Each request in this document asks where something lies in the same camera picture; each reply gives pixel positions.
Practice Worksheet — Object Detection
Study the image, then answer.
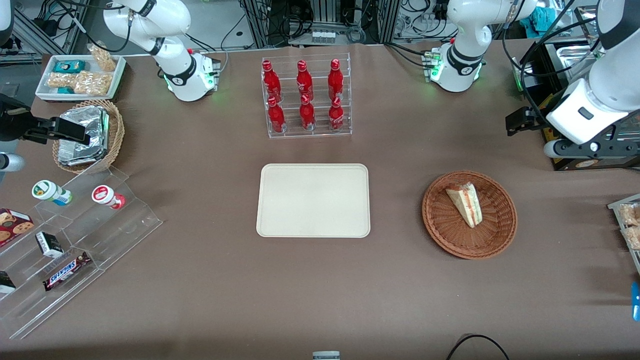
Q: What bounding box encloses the triangular sandwich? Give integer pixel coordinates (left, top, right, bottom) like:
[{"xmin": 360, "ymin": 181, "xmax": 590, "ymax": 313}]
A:
[{"xmin": 445, "ymin": 182, "xmax": 484, "ymax": 229}]

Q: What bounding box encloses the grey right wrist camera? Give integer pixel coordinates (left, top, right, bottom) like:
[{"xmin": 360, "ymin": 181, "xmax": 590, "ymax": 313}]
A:
[{"xmin": 0, "ymin": 152, "xmax": 26, "ymax": 173}]

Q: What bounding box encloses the large teal snack packet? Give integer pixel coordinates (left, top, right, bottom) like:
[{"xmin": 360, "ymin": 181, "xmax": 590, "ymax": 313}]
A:
[{"xmin": 53, "ymin": 60, "xmax": 87, "ymax": 74}]

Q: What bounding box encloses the clear bag of crackers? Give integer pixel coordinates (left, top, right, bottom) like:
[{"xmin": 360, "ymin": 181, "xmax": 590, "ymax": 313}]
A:
[{"xmin": 87, "ymin": 43, "xmax": 117, "ymax": 73}]

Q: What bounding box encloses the red cola bottle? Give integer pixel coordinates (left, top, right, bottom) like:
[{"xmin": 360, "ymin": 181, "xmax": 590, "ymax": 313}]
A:
[
  {"xmin": 328, "ymin": 96, "xmax": 346, "ymax": 132},
  {"xmin": 262, "ymin": 60, "xmax": 283, "ymax": 104},
  {"xmin": 296, "ymin": 60, "xmax": 315, "ymax": 101},
  {"xmin": 299, "ymin": 94, "xmax": 317, "ymax": 132},
  {"xmin": 327, "ymin": 59, "xmax": 345, "ymax": 101},
  {"xmin": 267, "ymin": 96, "xmax": 287, "ymax": 134}
]

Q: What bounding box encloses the beige rectangular serving tray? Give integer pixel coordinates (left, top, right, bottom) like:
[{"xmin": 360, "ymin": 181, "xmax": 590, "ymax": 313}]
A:
[{"xmin": 256, "ymin": 163, "xmax": 371, "ymax": 239}]

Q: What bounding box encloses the white rectangular snack tray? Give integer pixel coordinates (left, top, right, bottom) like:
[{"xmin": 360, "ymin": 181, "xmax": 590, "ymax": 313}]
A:
[{"xmin": 35, "ymin": 54, "xmax": 127, "ymax": 103}]

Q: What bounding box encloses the grey power strip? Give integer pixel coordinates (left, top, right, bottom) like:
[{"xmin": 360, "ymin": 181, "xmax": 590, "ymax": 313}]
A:
[{"xmin": 309, "ymin": 29, "xmax": 337, "ymax": 46}]

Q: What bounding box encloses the tan oval wicker basket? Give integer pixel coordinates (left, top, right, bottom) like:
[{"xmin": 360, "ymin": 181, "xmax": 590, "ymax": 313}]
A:
[{"xmin": 52, "ymin": 99, "xmax": 126, "ymax": 175}]

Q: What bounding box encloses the clear acrylic bottle rack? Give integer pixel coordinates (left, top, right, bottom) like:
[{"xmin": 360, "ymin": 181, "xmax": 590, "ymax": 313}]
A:
[{"xmin": 261, "ymin": 52, "xmax": 353, "ymax": 140}]

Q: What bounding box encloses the green capped yogurt bottle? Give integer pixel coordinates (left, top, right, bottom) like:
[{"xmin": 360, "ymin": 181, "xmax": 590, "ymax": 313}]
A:
[{"xmin": 31, "ymin": 180, "xmax": 74, "ymax": 207}]

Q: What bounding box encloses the snickers chocolate bar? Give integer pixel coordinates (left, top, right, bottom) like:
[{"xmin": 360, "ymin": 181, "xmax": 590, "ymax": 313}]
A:
[{"xmin": 42, "ymin": 251, "xmax": 93, "ymax": 292}]

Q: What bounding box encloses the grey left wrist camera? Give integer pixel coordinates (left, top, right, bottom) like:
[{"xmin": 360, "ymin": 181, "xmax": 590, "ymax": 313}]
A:
[{"xmin": 543, "ymin": 138, "xmax": 640, "ymax": 159}]

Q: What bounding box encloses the small clear peanut bag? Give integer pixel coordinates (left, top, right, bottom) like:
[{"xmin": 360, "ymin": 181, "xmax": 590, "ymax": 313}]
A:
[{"xmin": 47, "ymin": 72, "xmax": 76, "ymax": 90}]

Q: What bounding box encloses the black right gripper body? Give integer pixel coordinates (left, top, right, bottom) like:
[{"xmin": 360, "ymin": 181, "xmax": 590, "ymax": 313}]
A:
[{"xmin": 0, "ymin": 94, "xmax": 52, "ymax": 144}]

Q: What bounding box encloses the large clear peanut bag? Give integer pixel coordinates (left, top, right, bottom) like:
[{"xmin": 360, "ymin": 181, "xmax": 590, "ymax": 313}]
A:
[{"xmin": 73, "ymin": 70, "xmax": 112, "ymax": 96}]

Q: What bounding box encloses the black looped cable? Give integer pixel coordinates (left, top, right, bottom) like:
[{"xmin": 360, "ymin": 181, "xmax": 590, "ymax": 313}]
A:
[{"xmin": 445, "ymin": 333, "xmax": 510, "ymax": 360}]

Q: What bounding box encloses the brown round wicker basket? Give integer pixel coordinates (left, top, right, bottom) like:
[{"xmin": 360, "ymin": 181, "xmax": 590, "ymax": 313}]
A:
[{"xmin": 421, "ymin": 170, "xmax": 518, "ymax": 260}]

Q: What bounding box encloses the metal tray with snacks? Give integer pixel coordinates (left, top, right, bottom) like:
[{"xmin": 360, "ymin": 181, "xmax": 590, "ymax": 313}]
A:
[{"xmin": 607, "ymin": 193, "xmax": 640, "ymax": 276}]

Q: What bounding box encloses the small black white carton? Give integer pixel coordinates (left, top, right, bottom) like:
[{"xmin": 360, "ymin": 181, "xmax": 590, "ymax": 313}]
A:
[{"xmin": 35, "ymin": 231, "xmax": 65, "ymax": 259}]

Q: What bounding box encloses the red capped yogurt bottle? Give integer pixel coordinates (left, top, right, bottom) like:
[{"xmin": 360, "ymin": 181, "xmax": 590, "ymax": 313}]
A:
[{"xmin": 91, "ymin": 184, "xmax": 126, "ymax": 210}]

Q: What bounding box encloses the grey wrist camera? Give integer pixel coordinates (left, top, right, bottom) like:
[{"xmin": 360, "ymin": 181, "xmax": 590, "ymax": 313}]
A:
[
  {"xmin": 543, "ymin": 138, "xmax": 640, "ymax": 159},
  {"xmin": 0, "ymin": 152, "xmax": 26, "ymax": 173}
]

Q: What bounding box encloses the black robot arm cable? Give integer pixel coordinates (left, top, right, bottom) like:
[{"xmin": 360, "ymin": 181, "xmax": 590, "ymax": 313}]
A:
[{"xmin": 502, "ymin": 0, "xmax": 608, "ymax": 127}]

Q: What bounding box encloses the red cookie box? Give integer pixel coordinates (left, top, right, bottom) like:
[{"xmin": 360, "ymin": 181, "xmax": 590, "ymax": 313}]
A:
[{"xmin": 0, "ymin": 208, "xmax": 35, "ymax": 249}]

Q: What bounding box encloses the foil wrapped food pack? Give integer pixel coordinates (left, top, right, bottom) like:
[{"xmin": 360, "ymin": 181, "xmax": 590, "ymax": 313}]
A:
[{"xmin": 57, "ymin": 105, "xmax": 110, "ymax": 167}]

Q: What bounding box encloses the clear acrylic stepped stand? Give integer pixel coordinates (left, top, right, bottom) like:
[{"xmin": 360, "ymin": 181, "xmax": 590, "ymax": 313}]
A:
[{"xmin": 0, "ymin": 165, "xmax": 164, "ymax": 341}]

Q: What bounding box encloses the black food warmer cabinet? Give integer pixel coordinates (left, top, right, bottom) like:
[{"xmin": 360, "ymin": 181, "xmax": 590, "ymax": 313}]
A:
[{"xmin": 510, "ymin": 37, "xmax": 640, "ymax": 172}]

